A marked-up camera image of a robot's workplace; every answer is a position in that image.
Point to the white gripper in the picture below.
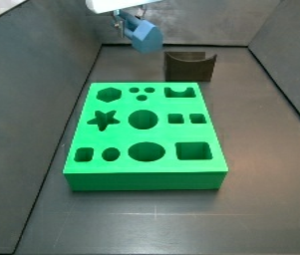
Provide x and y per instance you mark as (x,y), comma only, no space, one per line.
(102,6)

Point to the blue three prong object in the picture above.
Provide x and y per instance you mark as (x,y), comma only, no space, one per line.
(142,32)

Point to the black curved fixture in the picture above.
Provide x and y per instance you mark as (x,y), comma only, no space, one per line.
(187,66)

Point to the green shape sorting block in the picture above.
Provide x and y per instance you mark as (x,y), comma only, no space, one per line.
(145,138)

